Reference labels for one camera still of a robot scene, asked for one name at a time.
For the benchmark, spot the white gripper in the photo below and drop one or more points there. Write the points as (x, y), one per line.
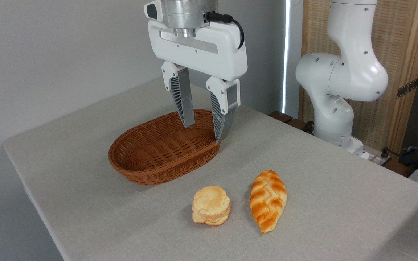
(201, 54)

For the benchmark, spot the round pale bread bun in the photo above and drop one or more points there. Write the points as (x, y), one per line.
(210, 204)

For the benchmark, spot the brown wicker basket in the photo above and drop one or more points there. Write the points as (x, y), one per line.
(151, 156)

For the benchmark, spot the braided golden bread loaf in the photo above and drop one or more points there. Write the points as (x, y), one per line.
(268, 201)

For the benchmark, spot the grey tablecloth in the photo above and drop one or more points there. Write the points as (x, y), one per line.
(85, 181)

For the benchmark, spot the white power strip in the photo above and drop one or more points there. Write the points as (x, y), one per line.
(374, 158)

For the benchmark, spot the metal screen hinge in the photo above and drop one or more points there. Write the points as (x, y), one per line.
(408, 88)

